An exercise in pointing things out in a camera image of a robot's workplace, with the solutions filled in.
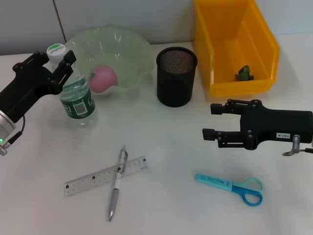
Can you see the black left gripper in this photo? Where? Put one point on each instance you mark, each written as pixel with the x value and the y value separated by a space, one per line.
pixel 27 88

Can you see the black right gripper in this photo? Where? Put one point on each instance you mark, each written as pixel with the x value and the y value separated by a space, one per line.
pixel 276 124

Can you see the green plastic wrapper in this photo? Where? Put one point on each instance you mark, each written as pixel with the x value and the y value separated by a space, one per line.
pixel 244 73

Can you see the clear green-label water bottle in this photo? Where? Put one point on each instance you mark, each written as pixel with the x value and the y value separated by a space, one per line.
pixel 78 107

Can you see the pink toy peach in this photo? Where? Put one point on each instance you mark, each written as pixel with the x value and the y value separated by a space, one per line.
pixel 102 79

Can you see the blue capped scissors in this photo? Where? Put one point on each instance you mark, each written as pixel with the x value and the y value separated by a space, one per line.
pixel 215 182

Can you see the clear plastic ruler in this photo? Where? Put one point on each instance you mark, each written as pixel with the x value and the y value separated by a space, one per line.
pixel 85 182

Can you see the black mesh pen holder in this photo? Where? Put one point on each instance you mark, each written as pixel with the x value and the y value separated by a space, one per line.
pixel 174 93

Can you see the pale green glass fruit bowl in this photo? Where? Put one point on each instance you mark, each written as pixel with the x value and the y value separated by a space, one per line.
pixel 117 49

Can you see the silver white ballpoint pen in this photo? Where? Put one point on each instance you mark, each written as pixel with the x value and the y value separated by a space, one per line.
pixel 113 195

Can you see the yellow plastic bin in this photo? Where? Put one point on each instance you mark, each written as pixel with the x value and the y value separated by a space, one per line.
pixel 220 49

